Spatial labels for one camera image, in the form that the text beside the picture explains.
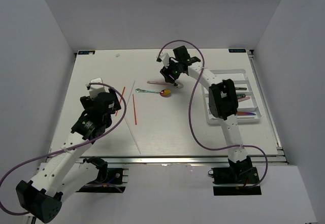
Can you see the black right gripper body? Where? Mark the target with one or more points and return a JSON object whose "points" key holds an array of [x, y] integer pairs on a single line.
{"points": [[173, 71]]}

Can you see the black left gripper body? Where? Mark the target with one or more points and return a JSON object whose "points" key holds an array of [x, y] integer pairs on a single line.
{"points": [[87, 103]]}

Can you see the pink handled spoon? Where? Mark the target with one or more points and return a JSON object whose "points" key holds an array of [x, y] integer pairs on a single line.
{"points": [[176, 85]]}

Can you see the iridescent gold spoon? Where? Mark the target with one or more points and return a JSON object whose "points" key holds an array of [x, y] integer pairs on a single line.
{"points": [[162, 93]]}

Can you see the green handled fork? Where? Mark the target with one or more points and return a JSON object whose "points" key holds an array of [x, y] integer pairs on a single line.
{"points": [[239, 96]]}

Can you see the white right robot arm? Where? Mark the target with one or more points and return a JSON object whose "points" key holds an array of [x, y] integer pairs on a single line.
{"points": [[222, 102]]}

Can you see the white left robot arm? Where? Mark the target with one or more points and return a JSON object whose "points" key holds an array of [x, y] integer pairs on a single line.
{"points": [[45, 193]]}

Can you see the orange chopstick near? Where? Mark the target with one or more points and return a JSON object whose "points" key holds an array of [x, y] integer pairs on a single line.
{"points": [[134, 109]]}

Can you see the orange chopstick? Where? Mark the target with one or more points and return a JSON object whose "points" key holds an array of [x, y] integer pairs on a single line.
{"points": [[134, 109], [120, 101]]}

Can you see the orange chopstick far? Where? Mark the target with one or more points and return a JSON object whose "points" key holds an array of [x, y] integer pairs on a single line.
{"points": [[120, 101]]}

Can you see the right blue corner sticker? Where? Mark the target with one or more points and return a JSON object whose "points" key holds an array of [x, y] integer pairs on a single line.
{"points": [[237, 50]]}

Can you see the blue corner sticker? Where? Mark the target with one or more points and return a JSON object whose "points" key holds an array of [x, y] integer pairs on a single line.
{"points": [[237, 50], [86, 52]]}

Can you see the left blue corner sticker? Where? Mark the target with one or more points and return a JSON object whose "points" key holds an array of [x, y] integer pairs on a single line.
{"points": [[86, 52]]}

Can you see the iridescent rainbow knife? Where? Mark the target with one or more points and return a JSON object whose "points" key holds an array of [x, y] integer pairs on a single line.
{"points": [[246, 114]]}

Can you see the white cutlery tray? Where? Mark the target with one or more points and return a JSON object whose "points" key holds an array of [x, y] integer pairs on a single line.
{"points": [[240, 79]]}

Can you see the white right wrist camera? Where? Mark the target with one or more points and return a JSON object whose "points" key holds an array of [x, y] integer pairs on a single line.
{"points": [[164, 58]]}

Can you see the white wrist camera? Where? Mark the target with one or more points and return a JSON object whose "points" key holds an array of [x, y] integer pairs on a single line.
{"points": [[164, 58], [94, 89]]}

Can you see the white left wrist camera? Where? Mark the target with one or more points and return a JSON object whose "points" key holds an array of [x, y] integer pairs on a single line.
{"points": [[94, 89]]}

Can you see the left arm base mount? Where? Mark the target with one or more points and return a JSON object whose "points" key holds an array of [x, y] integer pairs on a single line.
{"points": [[109, 178]]}

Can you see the aluminium table front rail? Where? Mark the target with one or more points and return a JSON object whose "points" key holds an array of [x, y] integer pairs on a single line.
{"points": [[280, 159]]}

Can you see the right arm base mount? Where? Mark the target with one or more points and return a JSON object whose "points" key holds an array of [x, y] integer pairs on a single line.
{"points": [[225, 182]]}

